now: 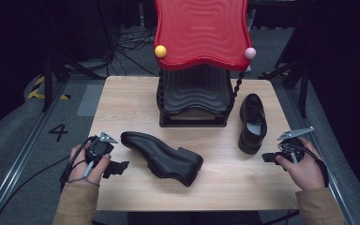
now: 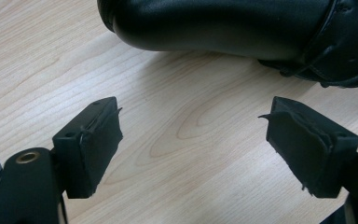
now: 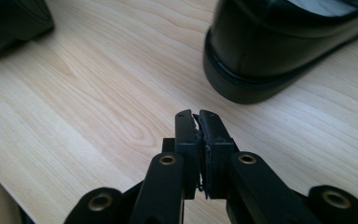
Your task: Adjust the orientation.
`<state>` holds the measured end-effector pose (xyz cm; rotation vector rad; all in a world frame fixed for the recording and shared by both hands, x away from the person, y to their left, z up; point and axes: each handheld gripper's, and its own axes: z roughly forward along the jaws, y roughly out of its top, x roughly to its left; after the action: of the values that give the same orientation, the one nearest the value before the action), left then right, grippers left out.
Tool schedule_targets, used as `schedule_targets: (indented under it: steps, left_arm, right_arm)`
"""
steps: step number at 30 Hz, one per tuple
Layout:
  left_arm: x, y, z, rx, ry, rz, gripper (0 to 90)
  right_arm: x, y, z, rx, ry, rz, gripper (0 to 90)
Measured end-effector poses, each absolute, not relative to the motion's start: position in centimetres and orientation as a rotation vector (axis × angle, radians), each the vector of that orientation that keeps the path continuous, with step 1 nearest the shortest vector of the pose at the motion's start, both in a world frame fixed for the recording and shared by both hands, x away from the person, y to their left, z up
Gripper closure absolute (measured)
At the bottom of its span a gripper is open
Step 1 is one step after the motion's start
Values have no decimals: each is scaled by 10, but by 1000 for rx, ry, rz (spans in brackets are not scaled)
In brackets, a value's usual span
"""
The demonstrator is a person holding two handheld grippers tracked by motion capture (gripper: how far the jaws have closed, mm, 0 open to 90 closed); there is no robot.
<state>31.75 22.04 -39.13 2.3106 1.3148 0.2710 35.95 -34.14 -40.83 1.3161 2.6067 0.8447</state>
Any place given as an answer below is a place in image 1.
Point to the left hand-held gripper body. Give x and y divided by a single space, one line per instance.
98 148

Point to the black leather shoe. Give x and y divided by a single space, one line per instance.
253 115
165 159

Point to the aluminium floor rail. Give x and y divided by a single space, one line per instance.
331 178
18 159

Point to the person's right hand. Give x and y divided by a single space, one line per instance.
309 172

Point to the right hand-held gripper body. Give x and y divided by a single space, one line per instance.
289 145

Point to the yellow and black floor tape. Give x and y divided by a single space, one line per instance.
34 93

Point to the black metal stand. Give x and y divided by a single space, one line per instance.
47 84
303 90

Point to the red and black shoe rack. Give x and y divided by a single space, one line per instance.
200 34

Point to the person's left hand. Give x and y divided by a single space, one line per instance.
81 172

